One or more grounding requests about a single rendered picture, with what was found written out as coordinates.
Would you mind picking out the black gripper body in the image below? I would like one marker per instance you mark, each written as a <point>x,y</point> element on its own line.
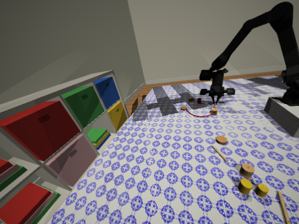
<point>229,91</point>

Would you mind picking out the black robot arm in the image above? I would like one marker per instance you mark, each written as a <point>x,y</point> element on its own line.
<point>280,19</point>

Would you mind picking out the round wooden disc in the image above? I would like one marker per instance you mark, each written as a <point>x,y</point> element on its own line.
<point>221,139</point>

